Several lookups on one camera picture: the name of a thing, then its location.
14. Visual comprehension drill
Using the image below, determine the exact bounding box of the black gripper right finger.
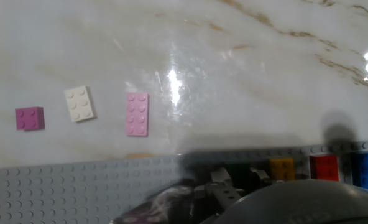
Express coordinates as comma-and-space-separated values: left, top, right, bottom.
249, 167, 271, 186

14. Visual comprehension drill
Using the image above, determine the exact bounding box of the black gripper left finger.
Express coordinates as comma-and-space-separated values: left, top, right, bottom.
193, 167, 246, 210

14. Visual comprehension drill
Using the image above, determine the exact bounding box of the green Lego brick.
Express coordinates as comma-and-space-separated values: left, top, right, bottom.
224, 162, 254, 191

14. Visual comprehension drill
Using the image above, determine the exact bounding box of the yellow Lego brick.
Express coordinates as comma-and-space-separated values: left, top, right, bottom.
268, 157, 296, 182

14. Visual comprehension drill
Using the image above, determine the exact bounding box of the red long Lego brick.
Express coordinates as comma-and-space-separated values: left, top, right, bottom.
308, 154, 340, 182

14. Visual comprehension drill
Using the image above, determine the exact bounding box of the blue long Lego brick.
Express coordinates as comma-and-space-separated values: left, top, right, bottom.
351, 151, 368, 193

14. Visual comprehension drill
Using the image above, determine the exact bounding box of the light pink Lego brick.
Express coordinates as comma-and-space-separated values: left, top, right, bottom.
124, 91, 150, 138

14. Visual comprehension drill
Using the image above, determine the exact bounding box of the grey Lego baseplate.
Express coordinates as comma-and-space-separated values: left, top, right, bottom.
0, 139, 368, 224

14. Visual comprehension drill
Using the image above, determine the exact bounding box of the white Lego brick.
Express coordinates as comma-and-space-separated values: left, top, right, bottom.
63, 85, 97, 123

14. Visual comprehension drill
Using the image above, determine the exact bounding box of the magenta square Lego brick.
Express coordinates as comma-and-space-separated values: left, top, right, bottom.
14, 106, 46, 132

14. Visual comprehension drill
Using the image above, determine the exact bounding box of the white marble pattern board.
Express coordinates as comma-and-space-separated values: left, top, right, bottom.
0, 0, 368, 170

